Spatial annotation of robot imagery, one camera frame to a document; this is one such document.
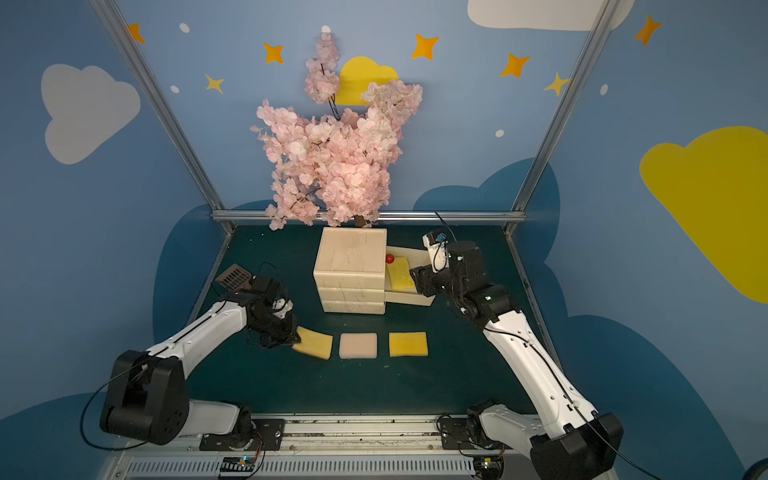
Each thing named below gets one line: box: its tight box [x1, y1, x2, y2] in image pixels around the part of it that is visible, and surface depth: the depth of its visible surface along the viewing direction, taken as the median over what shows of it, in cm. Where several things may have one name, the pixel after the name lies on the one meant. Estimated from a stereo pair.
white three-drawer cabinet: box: [313, 227, 387, 315], surface depth 87 cm
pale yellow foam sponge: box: [292, 326, 333, 360], surface depth 90 cm
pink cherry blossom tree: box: [250, 31, 424, 230], surface depth 66 cm
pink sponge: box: [339, 332, 378, 359], surface depth 90 cm
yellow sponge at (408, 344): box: [389, 332, 429, 357], surface depth 91 cm
